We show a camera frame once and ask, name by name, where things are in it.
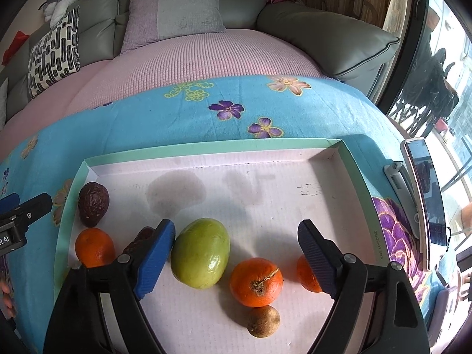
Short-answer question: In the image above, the red bag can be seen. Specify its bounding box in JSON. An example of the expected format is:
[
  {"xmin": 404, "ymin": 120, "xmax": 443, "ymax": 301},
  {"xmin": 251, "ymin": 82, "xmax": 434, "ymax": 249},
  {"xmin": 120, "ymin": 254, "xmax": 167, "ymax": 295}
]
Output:
[{"xmin": 1, "ymin": 30, "xmax": 30, "ymax": 65}]

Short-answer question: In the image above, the black white patterned cushion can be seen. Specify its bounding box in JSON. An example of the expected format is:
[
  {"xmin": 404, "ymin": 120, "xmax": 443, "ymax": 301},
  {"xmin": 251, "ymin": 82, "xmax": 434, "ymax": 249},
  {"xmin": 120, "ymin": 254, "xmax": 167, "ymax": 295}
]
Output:
[{"xmin": 27, "ymin": 6, "xmax": 80, "ymax": 98}]

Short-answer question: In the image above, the large orange mandarin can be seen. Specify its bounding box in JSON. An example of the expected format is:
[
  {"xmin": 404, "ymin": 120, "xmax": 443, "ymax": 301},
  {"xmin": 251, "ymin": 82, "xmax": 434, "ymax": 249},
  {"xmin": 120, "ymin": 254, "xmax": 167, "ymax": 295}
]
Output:
[{"xmin": 74, "ymin": 228, "xmax": 116, "ymax": 268}]

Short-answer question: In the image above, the brown longan round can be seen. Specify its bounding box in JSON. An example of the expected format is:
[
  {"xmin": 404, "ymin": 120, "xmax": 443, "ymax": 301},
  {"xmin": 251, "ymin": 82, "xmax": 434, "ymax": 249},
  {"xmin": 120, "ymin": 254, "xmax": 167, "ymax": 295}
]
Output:
[{"xmin": 246, "ymin": 305, "xmax": 281, "ymax": 338}]

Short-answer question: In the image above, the pink sofa cover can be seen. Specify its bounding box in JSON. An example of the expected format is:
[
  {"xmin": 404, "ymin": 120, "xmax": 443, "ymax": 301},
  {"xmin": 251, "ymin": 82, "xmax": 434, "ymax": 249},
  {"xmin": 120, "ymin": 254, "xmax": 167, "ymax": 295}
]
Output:
[{"xmin": 1, "ymin": 29, "xmax": 324, "ymax": 158}]

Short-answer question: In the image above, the grey sofa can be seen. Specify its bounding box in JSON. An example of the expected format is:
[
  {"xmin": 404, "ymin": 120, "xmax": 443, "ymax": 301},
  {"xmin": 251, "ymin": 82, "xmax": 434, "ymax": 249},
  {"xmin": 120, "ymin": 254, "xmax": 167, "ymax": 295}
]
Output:
[{"xmin": 1, "ymin": 0, "xmax": 400, "ymax": 122}]

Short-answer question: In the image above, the white phone stand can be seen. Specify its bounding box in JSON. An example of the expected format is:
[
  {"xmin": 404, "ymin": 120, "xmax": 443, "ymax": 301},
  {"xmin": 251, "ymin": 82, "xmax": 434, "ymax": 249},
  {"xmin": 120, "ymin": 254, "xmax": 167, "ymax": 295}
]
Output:
[{"xmin": 383, "ymin": 161, "xmax": 426, "ymax": 240}]

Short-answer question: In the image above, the left hand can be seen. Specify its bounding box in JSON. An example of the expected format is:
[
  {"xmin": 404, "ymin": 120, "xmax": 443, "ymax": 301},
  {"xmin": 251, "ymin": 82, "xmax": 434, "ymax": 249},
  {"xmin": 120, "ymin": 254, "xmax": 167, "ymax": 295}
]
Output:
[{"xmin": 0, "ymin": 279, "xmax": 17, "ymax": 320}]

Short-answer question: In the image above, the mandarin with stem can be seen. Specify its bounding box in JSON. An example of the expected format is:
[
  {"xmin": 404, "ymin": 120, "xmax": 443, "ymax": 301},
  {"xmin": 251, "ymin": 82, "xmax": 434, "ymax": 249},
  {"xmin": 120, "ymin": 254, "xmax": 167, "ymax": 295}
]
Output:
[{"xmin": 229, "ymin": 257, "xmax": 284, "ymax": 308}]

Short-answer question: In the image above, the smartphone on stand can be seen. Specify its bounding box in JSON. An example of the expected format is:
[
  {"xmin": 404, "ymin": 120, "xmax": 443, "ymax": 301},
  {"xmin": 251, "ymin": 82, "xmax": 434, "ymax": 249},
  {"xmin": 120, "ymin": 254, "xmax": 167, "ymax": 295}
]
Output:
[{"xmin": 401, "ymin": 138, "xmax": 448, "ymax": 246}]

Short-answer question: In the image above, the teal white box tray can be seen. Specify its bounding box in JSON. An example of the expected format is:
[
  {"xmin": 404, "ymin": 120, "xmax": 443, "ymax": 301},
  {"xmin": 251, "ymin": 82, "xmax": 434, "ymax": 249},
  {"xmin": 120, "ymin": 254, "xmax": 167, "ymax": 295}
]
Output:
[{"xmin": 54, "ymin": 139, "xmax": 388, "ymax": 353}]

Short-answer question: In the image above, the purple grey cushion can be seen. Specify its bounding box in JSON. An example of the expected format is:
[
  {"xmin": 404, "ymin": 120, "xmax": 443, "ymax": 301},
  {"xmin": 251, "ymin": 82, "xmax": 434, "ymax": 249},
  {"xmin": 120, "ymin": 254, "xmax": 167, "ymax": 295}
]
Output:
[{"xmin": 121, "ymin": 0, "xmax": 226, "ymax": 54}]

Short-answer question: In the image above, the blue floral blanket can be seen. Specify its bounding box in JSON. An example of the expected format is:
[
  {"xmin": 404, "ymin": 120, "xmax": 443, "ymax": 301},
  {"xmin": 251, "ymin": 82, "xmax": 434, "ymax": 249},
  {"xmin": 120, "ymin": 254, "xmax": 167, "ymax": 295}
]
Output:
[{"xmin": 1, "ymin": 75, "xmax": 440, "ymax": 353}]

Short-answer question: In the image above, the small mandarin by jujubes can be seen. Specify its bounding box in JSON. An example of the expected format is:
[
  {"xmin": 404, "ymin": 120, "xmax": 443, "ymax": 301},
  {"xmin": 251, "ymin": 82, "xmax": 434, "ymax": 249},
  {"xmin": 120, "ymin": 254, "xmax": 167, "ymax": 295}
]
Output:
[{"xmin": 296, "ymin": 255, "xmax": 322, "ymax": 292}]

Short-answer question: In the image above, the green jujube front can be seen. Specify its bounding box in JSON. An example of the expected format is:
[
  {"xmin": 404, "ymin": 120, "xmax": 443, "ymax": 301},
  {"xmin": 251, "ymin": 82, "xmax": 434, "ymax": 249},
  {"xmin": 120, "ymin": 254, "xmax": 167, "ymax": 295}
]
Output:
[{"xmin": 171, "ymin": 218, "xmax": 230, "ymax": 289}]

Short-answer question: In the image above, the dark red date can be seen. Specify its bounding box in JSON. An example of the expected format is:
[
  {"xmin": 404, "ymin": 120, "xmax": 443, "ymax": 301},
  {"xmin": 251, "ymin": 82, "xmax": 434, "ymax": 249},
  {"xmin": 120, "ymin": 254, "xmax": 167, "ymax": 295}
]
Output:
[
  {"xmin": 122, "ymin": 226, "xmax": 154, "ymax": 255},
  {"xmin": 78, "ymin": 182, "xmax": 110, "ymax": 228}
]

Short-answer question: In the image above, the light grey cushion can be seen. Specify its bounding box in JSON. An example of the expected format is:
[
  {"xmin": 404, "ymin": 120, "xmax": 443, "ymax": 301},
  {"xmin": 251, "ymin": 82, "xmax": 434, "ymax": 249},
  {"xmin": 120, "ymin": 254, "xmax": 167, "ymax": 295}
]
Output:
[{"xmin": 0, "ymin": 78, "xmax": 9, "ymax": 130}]

